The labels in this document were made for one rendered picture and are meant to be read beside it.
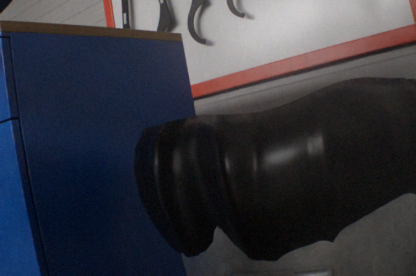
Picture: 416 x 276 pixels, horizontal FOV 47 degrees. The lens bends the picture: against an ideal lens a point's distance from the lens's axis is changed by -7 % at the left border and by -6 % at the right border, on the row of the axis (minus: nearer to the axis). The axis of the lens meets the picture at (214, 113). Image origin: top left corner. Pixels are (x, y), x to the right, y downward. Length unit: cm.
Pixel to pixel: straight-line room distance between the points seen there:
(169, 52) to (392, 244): 86
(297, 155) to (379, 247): 17
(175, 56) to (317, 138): 80
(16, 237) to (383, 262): 71
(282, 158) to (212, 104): 151
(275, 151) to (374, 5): 120
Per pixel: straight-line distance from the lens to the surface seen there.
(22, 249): 105
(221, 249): 71
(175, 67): 136
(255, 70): 194
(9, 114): 101
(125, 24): 236
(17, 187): 102
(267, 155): 63
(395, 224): 70
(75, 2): 280
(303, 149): 62
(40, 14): 307
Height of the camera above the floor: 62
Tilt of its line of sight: 3 degrees up
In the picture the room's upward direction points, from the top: 11 degrees counter-clockwise
